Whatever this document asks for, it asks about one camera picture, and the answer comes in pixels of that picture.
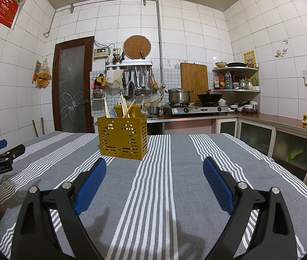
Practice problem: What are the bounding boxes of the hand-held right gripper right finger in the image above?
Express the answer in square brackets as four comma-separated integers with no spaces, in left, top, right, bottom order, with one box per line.
[203,156,298,260]

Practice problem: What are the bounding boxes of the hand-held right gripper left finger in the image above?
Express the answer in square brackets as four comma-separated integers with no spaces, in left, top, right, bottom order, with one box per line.
[11,157,107,260]

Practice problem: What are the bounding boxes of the yellow perforated utensil holder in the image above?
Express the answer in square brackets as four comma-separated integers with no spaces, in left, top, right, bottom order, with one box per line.
[97,104,148,160]

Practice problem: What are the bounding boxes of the row of hanging kitchen utensils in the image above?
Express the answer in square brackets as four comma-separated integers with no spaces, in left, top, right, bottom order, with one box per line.
[122,66,160,100]

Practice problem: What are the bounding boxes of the grey white striped tablecloth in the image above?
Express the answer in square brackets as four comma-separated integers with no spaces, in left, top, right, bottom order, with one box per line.
[0,131,307,260]

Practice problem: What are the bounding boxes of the steel gas stove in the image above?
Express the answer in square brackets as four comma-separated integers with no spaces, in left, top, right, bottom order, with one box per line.
[163,104,230,117]

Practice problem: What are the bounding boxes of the orange hanging plastic bag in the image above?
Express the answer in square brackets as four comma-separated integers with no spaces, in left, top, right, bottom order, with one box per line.
[32,58,53,89]

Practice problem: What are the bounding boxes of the pile of bowls and dishes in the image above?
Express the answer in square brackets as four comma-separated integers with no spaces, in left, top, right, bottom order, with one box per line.
[229,100,260,114]

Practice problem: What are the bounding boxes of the brown frosted glass door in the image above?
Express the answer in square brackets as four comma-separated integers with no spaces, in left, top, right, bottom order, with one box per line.
[52,36,95,134]

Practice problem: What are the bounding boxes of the black wok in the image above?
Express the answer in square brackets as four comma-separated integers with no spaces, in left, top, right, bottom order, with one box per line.
[196,92,224,106]

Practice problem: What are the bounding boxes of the steel pot with lid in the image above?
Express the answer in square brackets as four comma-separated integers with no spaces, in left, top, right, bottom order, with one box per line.
[165,87,195,105]

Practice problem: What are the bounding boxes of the row of condiment bottles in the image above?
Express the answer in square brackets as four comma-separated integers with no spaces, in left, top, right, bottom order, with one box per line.
[213,70,260,91]

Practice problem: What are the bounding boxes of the wooden cutting board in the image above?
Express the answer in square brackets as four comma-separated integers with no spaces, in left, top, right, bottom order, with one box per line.
[180,62,210,104]

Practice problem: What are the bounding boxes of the white hanging cloth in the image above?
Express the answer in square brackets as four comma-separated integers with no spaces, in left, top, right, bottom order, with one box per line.
[106,70,124,89]

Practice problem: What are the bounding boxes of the round bamboo lid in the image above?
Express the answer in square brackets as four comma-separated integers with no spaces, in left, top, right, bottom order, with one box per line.
[123,34,151,60]

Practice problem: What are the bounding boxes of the wire wall basket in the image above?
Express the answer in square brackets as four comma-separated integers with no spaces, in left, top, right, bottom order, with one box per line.
[90,72,107,101]

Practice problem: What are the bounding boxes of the yellow hose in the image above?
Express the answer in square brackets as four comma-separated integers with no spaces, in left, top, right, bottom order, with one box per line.
[143,87,168,108]

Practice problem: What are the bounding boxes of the corner wall shelf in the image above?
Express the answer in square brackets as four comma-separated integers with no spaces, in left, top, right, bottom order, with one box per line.
[211,66,262,95]

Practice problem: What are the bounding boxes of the metal wall rack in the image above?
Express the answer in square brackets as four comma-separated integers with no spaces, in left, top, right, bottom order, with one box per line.
[104,61,154,71]

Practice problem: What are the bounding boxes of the wall control box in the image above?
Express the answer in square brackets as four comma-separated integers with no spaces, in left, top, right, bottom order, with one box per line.
[93,47,110,59]

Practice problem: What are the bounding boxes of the yellow wall poster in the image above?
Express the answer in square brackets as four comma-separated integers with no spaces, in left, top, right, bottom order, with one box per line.
[242,50,257,68]

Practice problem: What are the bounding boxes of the wall hook stickers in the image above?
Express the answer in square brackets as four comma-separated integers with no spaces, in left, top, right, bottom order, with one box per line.
[274,40,290,59]

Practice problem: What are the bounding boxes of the grey wall pipe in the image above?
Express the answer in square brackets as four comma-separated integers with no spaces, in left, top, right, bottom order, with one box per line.
[43,0,164,88]

